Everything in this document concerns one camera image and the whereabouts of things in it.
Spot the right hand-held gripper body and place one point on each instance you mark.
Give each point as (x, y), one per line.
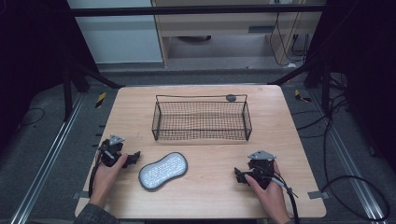
(261, 166)

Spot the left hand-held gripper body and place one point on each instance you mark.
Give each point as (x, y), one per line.
(109, 152)

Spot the silver oval scrub pad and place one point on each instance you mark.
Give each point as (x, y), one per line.
(163, 171)

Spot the person's left hand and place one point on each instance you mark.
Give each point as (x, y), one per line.
(107, 179)

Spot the person's right hand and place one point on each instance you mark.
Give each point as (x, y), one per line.
(271, 199)

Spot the grey tape strip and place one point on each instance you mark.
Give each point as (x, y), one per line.
(80, 195)
(318, 195)

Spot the yellow black striped tape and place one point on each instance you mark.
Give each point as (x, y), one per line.
(100, 100)
(301, 96)

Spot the grey round suction cup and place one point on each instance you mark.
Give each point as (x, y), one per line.
(231, 98)

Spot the black metal stand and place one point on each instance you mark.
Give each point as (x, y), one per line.
(314, 73)
(77, 77)

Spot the white cabinet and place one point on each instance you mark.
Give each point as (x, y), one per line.
(120, 37)

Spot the light wooden desk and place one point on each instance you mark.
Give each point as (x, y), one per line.
(218, 28)

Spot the aluminium floor rail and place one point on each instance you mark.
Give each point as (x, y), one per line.
(351, 168)
(46, 158)

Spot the black horizontal frame bar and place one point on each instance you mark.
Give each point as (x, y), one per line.
(186, 10)

